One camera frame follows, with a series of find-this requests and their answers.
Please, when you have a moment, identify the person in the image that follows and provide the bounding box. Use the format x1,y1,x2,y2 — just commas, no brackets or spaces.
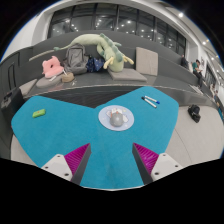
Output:
180,54,190,69
191,59,205,88

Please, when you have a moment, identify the white marker with black cap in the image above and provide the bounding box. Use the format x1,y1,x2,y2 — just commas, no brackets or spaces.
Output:
141,96,158,109

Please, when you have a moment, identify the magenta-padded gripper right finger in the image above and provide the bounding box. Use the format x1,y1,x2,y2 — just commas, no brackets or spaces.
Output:
131,142,185,185

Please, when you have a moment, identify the upright square grey cushion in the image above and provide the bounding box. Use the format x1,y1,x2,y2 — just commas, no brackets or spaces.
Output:
134,46,159,77

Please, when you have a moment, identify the grey white orange computer mouse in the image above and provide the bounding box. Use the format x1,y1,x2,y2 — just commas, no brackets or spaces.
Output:
109,111,125,128

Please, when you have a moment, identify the green rectangular eraser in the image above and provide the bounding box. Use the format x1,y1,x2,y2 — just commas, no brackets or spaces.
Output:
32,108,47,119

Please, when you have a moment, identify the tan woven pouch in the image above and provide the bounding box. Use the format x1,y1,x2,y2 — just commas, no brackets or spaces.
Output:
60,72,75,83

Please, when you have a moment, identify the navy patterned bag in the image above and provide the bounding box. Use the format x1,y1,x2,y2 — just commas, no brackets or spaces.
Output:
85,57,106,74

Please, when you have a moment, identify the black bag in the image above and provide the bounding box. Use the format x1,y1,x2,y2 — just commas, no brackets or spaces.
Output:
187,104,202,124

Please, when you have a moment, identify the white marker with blue cap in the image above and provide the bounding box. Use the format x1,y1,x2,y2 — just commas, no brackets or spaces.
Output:
144,95,161,105

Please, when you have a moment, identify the flat square grey cushion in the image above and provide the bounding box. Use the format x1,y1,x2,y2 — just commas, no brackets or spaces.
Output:
107,67,148,83

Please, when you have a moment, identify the small grey seat cushion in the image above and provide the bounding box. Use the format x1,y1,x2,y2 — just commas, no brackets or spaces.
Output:
18,78,38,98

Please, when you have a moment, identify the grey backpack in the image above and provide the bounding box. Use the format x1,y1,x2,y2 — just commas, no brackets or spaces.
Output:
63,43,90,75

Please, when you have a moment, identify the green dragon plush toy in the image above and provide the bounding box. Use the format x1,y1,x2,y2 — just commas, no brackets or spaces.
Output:
53,32,135,73

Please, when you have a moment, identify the pink plush toy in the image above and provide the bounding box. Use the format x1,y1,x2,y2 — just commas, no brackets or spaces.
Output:
41,55,65,79

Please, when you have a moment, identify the black case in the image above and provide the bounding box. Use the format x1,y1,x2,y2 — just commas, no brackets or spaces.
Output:
0,87,25,113

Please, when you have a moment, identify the round pale blue mouse pad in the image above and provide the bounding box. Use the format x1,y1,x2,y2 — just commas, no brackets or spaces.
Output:
97,104,135,132

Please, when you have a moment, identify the round grey seat cushion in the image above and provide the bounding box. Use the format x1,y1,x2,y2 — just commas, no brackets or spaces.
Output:
35,75,63,89

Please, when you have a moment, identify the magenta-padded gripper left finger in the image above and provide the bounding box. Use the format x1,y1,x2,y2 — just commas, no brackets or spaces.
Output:
40,142,92,186

